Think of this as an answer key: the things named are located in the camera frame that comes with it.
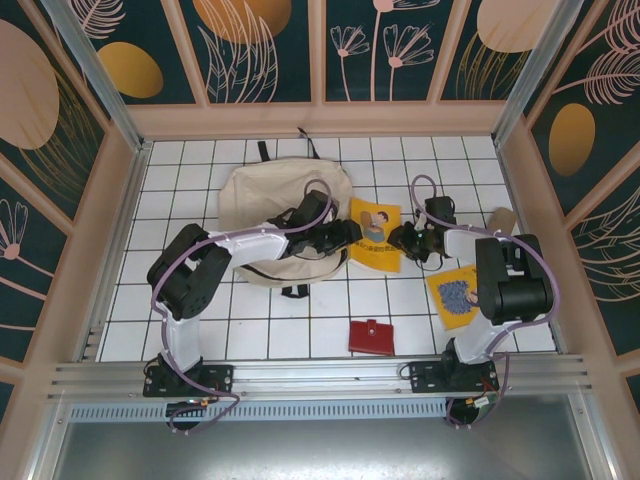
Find wall panel orange oval fern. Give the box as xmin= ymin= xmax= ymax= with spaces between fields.
xmin=522 ymin=0 xmax=640 ymax=219

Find yellow book boy cartoon cover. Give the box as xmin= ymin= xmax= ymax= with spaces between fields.
xmin=348 ymin=196 xmax=404 ymax=275

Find yellow book blue scribble cover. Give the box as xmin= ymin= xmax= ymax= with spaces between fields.
xmin=424 ymin=264 xmax=484 ymax=332

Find beige canvas backpack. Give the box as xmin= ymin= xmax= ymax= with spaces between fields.
xmin=218 ymin=127 xmax=354 ymax=300

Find aluminium side rail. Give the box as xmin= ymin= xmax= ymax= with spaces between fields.
xmin=74 ymin=142 xmax=154 ymax=362
xmin=493 ymin=139 xmax=574 ymax=357

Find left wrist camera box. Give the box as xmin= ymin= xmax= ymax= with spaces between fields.
xmin=298 ymin=189 xmax=342 ymax=227

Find wall panel orange circle feathers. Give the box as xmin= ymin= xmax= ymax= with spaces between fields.
xmin=178 ymin=0 xmax=315 ymax=106

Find long aluminium base rail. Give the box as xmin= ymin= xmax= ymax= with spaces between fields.
xmin=47 ymin=353 xmax=594 ymax=404

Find red leather wallet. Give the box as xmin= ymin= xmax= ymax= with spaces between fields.
xmin=348 ymin=318 xmax=396 ymax=357

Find wall panel large pink circle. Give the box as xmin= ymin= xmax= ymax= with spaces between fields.
xmin=0 ymin=0 xmax=110 ymax=229

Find slotted grey cable duct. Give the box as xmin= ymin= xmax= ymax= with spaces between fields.
xmin=67 ymin=402 xmax=451 ymax=422

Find wall panel two pink flowers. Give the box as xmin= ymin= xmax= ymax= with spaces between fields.
xmin=323 ymin=0 xmax=437 ymax=104

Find wall panel pink flower stems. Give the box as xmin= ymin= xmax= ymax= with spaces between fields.
xmin=0 ymin=162 xmax=70 ymax=364

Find aluminium frame post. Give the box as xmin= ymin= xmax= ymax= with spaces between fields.
xmin=569 ymin=394 xmax=619 ymax=480
xmin=492 ymin=0 xmax=601 ymax=147
xmin=22 ymin=397 xmax=74 ymax=480
xmin=38 ymin=0 xmax=154 ymax=157

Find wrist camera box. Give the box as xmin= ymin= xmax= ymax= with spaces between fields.
xmin=298 ymin=189 xmax=342 ymax=227
xmin=423 ymin=196 xmax=457 ymax=226

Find brown cardboard tube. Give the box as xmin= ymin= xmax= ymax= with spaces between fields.
xmin=487 ymin=207 xmax=519 ymax=236

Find wall panel pink fern leaves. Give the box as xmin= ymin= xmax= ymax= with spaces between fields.
xmin=567 ymin=182 xmax=640 ymax=357

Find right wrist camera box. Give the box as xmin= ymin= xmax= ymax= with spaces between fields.
xmin=423 ymin=196 xmax=457 ymax=226

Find grey metal base plate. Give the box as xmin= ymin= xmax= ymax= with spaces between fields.
xmin=49 ymin=419 xmax=601 ymax=480

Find wall panel pink circle gold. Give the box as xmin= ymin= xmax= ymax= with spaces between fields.
xmin=438 ymin=0 xmax=549 ymax=103

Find wall panel small orange oval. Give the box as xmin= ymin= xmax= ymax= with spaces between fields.
xmin=74 ymin=0 xmax=200 ymax=107

